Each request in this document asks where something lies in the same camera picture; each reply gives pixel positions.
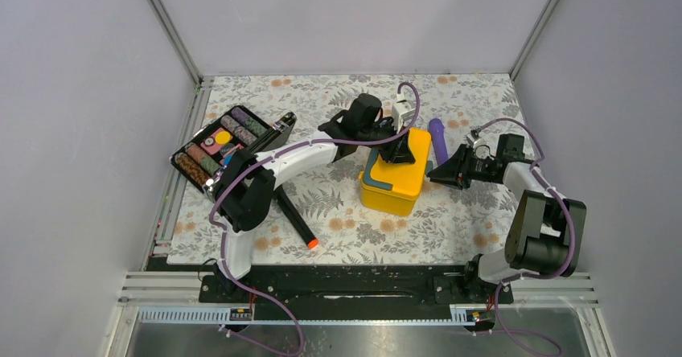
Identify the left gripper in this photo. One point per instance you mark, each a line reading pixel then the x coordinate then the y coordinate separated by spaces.
pixel 398 151

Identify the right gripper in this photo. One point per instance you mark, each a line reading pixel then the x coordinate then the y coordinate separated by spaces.
pixel 456 169

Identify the yellow plastic kit box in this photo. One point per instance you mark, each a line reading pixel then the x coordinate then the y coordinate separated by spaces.
pixel 390 202

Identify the teal plastic tray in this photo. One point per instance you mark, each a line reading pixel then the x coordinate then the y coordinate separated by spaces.
pixel 403 179

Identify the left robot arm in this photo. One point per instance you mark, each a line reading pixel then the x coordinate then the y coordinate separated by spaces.
pixel 249 182

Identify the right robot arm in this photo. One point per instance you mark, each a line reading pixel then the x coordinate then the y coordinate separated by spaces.
pixel 544 239

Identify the purple cylindrical tube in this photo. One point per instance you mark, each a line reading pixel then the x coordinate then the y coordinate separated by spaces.
pixel 437 132

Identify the black flashlight orange tip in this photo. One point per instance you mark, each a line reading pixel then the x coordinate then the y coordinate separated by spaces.
pixel 294 217

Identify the black poker chip case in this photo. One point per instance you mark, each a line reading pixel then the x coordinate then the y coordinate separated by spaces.
pixel 210 149

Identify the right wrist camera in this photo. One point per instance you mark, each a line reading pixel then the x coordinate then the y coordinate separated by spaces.
pixel 478 145

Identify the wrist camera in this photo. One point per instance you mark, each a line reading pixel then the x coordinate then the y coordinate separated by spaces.
pixel 402 112
pixel 478 145

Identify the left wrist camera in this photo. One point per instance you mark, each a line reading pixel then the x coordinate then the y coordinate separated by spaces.
pixel 402 112

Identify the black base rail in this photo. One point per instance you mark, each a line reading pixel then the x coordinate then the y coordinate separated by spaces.
pixel 349 292

